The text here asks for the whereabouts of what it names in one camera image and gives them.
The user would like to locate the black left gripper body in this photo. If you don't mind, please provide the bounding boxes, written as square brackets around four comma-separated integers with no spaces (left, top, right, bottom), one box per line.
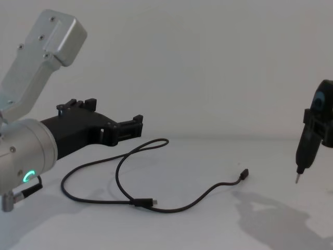
[40,108,118,160]

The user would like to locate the black electric screwdriver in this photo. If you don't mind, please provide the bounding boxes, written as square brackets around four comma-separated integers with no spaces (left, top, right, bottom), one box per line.
[294,79,333,184]

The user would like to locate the white table cloth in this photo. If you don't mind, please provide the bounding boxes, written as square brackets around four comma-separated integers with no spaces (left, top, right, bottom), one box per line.
[0,137,333,250]

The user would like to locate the long black cable with plugs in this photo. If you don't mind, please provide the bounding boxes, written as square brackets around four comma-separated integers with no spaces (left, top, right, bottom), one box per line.
[60,138,249,213]

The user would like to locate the thin dark wrist cable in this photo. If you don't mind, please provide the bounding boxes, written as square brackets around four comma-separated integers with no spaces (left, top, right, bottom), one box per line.
[11,176,44,203]

